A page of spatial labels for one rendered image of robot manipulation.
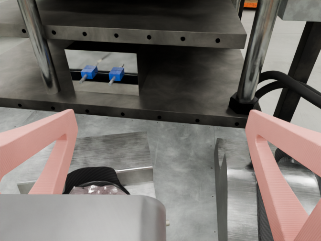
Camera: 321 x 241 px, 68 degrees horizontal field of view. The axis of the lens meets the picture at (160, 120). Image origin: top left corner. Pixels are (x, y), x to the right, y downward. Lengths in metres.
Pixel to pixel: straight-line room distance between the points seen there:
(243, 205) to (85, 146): 0.35
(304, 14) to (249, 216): 0.68
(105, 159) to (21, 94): 0.66
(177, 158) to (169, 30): 0.42
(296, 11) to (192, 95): 0.44
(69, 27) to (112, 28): 0.15
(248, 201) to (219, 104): 0.52
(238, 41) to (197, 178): 0.47
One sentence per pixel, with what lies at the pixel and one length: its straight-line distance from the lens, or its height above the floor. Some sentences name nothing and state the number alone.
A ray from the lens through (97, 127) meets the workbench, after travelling 0.78.
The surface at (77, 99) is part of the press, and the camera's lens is 0.98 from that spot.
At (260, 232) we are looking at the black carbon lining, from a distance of 0.46.
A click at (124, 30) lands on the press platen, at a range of 0.87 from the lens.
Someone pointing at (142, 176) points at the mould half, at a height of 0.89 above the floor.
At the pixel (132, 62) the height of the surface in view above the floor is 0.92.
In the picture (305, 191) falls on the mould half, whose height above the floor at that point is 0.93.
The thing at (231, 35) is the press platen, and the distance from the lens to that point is 0.84.
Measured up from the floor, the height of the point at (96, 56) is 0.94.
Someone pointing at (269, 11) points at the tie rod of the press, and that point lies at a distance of 0.77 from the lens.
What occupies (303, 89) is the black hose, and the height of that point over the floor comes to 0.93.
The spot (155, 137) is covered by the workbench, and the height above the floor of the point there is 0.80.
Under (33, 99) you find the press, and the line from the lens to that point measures 1.05.
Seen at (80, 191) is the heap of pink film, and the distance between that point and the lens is 0.49.
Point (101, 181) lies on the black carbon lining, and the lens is 0.53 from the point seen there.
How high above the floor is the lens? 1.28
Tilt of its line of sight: 37 degrees down
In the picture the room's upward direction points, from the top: straight up
